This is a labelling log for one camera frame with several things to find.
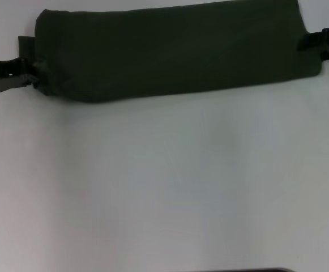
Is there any dark green FREE T-shirt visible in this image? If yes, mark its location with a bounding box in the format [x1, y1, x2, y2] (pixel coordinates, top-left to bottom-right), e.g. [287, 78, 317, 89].
[18, 0, 324, 105]

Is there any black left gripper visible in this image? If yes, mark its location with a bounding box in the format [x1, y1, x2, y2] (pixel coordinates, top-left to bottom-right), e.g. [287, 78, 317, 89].
[0, 57, 42, 94]

